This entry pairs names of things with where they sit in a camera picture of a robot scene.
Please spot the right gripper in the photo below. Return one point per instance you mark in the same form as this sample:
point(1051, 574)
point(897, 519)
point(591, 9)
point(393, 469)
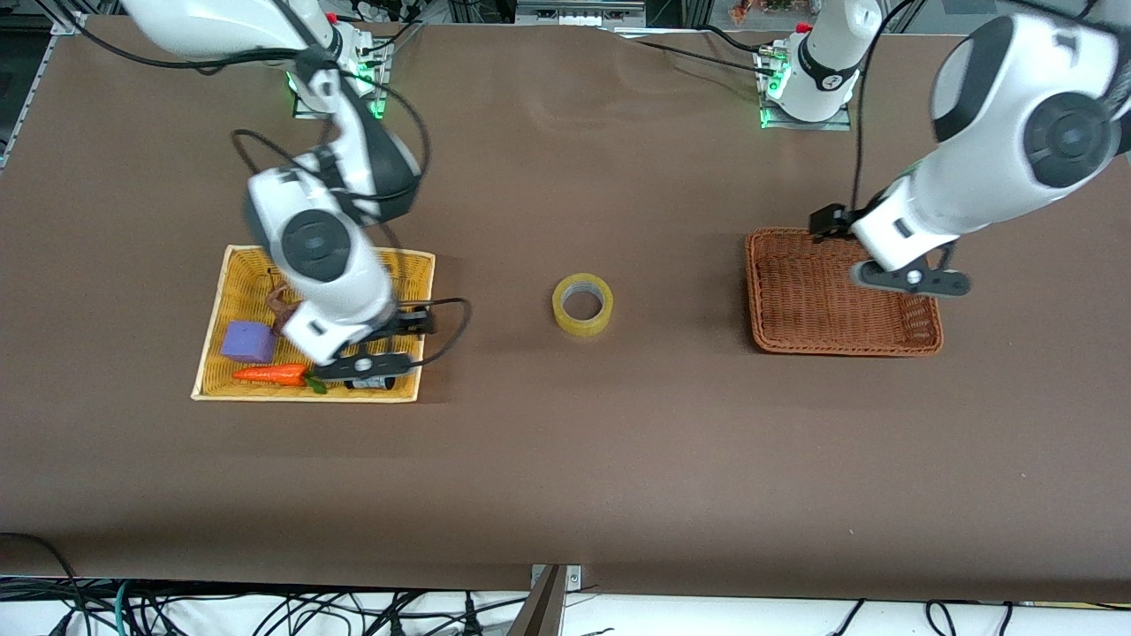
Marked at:
point(413, 321)

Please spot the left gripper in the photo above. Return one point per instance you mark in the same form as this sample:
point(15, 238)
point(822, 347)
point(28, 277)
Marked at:
point(831, 221)

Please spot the yellow tape roll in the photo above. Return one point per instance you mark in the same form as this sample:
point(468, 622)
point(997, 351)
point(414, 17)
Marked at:
point(583, 327)

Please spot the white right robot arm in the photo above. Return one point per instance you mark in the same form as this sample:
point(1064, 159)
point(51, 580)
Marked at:
point(353, 283)

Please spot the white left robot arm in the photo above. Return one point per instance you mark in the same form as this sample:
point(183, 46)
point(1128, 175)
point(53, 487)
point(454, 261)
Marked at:
point(998, 177)

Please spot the black can with white label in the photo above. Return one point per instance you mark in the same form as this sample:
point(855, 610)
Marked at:
point(375, 384)

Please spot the brown wicker basket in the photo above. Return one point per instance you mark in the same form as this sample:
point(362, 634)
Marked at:
point(822, 309)

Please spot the brown toy figure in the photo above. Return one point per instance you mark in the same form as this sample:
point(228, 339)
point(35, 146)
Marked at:
point(278, 305)

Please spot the orange toy carrot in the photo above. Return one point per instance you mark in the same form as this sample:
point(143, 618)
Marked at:
point(269, 374)

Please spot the purple foam block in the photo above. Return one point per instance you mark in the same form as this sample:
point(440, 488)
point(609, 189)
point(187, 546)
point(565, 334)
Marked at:
point(247, 343)

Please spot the yellow wicker basket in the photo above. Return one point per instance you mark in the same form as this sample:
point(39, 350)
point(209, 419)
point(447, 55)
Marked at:
point(230, 291)

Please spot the brown table cover sheet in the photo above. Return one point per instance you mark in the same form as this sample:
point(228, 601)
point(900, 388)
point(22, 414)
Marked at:
point(565, 442)

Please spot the orange background object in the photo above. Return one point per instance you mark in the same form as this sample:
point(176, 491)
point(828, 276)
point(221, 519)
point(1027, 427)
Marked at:
point(760, 9)

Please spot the dark metal bar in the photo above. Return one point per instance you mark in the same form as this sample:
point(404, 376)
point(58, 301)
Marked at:
point(541, 614)

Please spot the grey metal box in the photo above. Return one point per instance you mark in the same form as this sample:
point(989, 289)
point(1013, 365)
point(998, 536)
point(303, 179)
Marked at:
point(579, 12)

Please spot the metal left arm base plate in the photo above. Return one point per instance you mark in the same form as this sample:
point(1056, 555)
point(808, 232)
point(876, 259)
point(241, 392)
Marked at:
point(808, 126)

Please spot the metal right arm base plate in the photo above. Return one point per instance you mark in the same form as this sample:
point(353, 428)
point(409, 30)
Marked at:
point(382, 110)

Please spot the small metal bracket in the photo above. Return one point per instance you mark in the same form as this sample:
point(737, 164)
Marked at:
point(574, 579)

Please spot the aluminium frame rail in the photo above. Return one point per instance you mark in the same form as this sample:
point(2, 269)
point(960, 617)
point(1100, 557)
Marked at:
point(71, 19)

